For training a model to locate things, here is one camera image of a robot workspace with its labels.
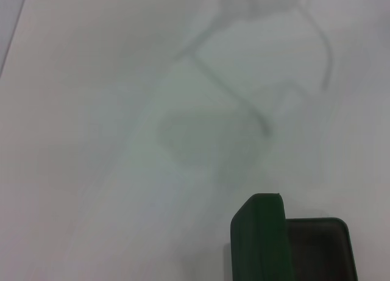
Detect green glasses case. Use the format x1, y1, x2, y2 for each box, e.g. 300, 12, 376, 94
230, 192, 360, 281

